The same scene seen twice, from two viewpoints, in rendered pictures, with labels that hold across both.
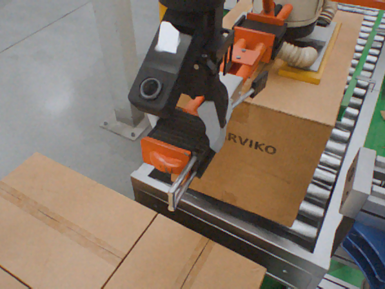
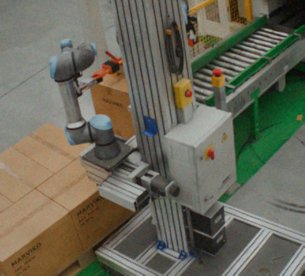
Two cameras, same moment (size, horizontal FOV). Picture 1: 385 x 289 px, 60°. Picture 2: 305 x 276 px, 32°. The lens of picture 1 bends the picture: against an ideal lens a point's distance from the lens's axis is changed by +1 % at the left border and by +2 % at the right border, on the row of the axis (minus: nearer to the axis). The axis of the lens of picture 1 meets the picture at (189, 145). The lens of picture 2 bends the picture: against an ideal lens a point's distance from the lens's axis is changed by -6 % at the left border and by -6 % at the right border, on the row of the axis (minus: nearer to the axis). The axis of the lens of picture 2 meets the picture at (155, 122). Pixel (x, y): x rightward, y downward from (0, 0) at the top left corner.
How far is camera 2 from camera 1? 3.15 m
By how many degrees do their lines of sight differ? 18
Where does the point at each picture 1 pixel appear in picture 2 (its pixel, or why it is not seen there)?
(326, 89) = not seen: hidden behind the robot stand
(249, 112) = (111, 91)
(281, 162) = (125, 110)
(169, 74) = not seen: hidden behind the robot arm
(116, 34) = (97, 61)
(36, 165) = (46, 127)
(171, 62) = not seen: hidden behind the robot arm
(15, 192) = (37, 136)
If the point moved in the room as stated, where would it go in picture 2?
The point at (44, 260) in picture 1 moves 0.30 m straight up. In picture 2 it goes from (46, 157) to (36, 125)
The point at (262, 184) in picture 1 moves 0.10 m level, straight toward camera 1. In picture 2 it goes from (124, 122) to (116, 130)
